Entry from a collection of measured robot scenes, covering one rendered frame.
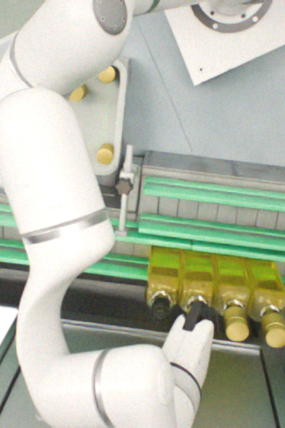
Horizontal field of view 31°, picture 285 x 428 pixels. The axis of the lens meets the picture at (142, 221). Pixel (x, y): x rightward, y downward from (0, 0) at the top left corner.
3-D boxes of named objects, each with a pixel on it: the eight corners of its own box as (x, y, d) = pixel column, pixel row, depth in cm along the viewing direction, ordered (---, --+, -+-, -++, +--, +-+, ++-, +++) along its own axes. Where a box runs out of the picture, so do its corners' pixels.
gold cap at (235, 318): (221, 323, 82) (223, 340, 78) (225, 304, 81) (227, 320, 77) (243, 327, 82) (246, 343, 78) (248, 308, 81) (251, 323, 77)
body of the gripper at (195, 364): (193, 440, 62) (212, 383, 72) (204, 369, 58) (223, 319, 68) (133, 420, 64) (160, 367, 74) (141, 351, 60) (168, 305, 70)
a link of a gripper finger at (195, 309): (184, 362, 65) (190, 360, 70) (199, 301, 66) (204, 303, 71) (175, 359, 65) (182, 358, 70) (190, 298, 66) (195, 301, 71)
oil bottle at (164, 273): (150, 255, 105) (141, 311, 85) (153, 230, 103) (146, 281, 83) (177, 259, 105) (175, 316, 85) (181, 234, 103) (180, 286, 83)
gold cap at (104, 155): (109, 163, 110) (106, 169, 106) (95, 152, 109) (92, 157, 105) (119, 150, 109) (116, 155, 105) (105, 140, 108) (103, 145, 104)
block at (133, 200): (122, 198, 108) (118, 210, 101) (126, 154, 104) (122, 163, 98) (139, 201, 108) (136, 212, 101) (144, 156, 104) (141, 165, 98)
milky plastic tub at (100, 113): (42, 155, 112) (31, 166, 104) (45, 46, 104) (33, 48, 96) (122, 165, 111) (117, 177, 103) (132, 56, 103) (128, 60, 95)
